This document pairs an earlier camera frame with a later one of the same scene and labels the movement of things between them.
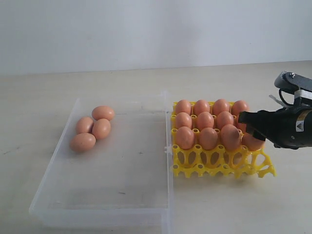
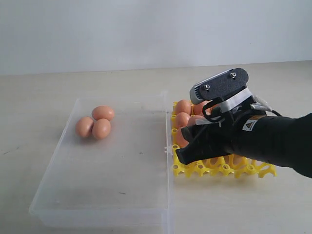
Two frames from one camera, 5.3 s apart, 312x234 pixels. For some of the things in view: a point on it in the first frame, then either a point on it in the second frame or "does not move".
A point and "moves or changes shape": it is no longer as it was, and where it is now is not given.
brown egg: [83, 142] -> [213, 160]
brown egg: [183, 119] does not move
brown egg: [84, 125] does not move
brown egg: [183, 106] does not move
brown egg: [185, 137] does not move
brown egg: [204, 120] moves or changes shape
